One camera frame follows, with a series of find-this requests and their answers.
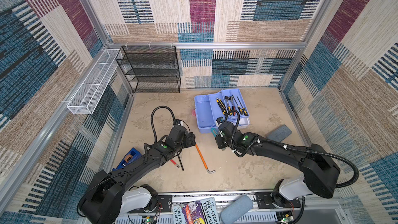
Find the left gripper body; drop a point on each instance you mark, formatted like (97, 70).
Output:
(187, 141)

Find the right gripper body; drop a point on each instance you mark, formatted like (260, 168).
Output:
(222, 142)

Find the teal utility knife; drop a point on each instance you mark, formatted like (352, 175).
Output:
(215, 132)

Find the red handled hex key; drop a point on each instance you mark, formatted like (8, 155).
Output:
(175, 163)

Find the orange handled hex key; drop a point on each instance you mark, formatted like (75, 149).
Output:
(203, 161)

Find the long black screwdriver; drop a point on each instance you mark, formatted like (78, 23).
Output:
(240, 107)

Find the blue white plastic toolbox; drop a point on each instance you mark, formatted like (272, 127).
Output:
(207, 110)

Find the small yellow black screwdriver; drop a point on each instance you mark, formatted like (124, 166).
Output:
(244, 109)

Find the yellow handled ratchet wrench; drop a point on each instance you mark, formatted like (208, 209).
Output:
(229, 108)

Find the yellow black utility knife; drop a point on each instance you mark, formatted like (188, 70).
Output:
(222, 106)

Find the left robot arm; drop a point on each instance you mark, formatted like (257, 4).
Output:
(107, 195)

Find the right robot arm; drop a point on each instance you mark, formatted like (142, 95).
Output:
(319, 172)

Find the blue tape dispenser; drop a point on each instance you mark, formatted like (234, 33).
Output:
(130, 157)

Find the grey sponge block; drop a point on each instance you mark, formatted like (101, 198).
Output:
(279, 134)

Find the grey foam roller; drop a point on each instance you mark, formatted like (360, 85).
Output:
(236, 210)

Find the colourful children's book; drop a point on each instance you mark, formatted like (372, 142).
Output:
(196, 212)

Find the black mesh shelf rack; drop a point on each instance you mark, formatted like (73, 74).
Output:
(150, 68)

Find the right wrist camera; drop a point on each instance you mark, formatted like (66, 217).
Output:
(226, 128)

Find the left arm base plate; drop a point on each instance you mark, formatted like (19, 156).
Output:
(164, 203)

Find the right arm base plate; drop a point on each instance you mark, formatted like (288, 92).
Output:
(266, 200)

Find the white wire mesh basket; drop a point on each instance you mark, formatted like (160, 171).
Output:
(89, 93)

